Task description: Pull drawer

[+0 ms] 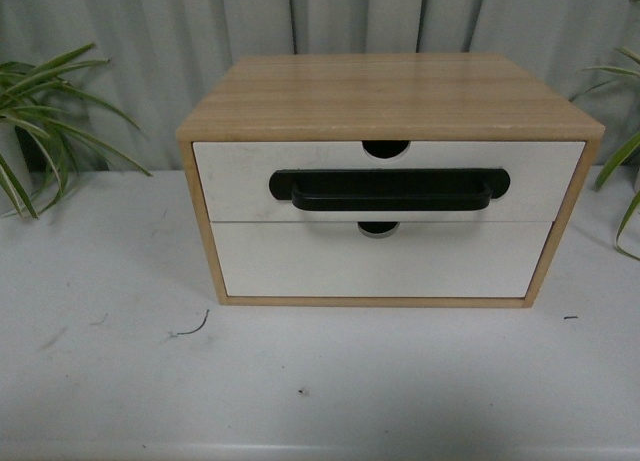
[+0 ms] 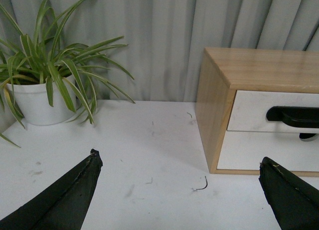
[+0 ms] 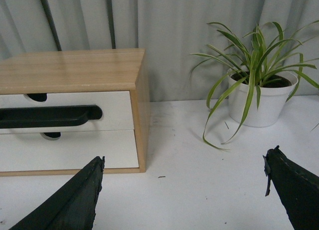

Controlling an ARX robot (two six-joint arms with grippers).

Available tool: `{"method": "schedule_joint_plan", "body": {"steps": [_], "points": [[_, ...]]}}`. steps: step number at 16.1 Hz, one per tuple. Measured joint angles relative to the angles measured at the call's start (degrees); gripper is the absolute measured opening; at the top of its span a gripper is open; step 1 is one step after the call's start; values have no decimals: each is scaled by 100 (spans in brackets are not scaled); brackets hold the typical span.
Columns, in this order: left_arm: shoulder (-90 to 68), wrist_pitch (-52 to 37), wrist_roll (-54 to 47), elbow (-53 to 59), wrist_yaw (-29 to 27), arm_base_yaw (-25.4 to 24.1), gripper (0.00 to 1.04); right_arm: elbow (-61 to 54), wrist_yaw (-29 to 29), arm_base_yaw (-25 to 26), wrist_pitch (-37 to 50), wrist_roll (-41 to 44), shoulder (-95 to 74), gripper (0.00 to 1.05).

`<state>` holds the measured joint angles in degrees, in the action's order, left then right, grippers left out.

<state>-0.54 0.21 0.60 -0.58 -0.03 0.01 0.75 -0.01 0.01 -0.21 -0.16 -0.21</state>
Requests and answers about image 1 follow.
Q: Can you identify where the wooden drawer cabinet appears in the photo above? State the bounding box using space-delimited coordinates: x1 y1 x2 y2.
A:
177 53 604 308

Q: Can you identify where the black drawer handle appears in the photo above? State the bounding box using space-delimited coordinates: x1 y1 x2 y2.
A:
269 168 511 212

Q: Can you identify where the green plant left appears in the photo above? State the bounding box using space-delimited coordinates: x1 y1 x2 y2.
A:
1 42 151 219

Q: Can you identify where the green plant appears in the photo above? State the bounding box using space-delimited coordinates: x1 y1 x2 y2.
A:
1 42 151 219
570 47 639 261

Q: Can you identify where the white drawer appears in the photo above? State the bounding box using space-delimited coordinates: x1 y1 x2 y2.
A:
212 222 551 298
193 141 585 222

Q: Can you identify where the green plant right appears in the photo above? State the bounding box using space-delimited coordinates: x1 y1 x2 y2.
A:
570 47 639 261

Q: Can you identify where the thin dark wire scrap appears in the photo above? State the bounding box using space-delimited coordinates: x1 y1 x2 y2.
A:
168 309 211 339

